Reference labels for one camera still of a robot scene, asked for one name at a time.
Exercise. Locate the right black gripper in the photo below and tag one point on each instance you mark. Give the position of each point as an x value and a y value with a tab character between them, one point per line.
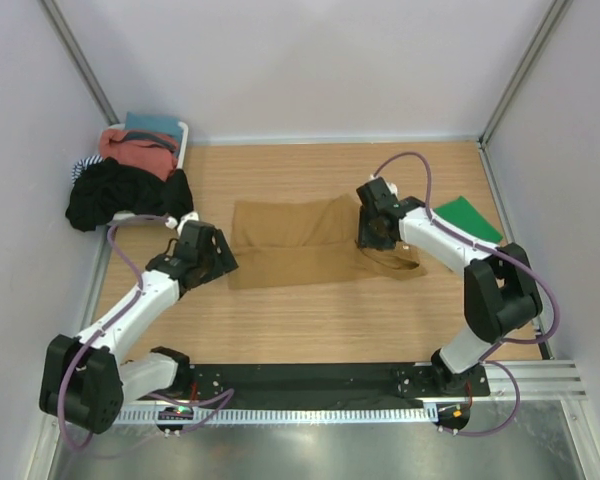
365	240

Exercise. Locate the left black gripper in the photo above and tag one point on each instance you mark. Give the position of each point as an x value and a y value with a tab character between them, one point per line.
224	262

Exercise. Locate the tan tank top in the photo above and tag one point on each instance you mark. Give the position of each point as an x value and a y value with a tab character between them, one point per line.
293	244

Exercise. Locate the green tank top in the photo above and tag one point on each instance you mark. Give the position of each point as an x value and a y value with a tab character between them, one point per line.
462	214

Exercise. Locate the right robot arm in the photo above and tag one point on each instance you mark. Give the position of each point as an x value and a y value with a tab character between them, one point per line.
499	292

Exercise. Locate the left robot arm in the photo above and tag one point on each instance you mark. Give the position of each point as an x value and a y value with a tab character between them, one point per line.
87	379

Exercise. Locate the black tank top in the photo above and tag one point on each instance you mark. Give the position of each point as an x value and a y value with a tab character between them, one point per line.
176	196

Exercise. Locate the salmon pink garment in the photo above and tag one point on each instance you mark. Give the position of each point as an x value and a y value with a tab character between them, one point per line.
155	153

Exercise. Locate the black garment over bin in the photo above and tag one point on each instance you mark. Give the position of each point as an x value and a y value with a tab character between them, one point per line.
108	188

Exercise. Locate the teal folded garment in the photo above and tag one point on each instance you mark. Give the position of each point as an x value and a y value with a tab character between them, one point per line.
163	124

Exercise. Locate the striped garment in bin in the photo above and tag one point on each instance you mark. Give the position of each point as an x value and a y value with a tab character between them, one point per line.
83	164

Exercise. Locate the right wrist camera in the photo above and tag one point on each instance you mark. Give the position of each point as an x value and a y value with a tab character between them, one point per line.
390	186

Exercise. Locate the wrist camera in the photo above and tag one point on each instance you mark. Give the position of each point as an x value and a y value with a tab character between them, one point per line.
177	225
390	186

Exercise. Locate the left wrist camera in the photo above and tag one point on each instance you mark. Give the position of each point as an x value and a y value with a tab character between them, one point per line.
177	225

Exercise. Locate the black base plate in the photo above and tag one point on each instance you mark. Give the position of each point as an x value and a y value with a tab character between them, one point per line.
334	387

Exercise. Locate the slotted cable duct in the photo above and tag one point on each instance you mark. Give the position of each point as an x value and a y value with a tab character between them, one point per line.
162	415

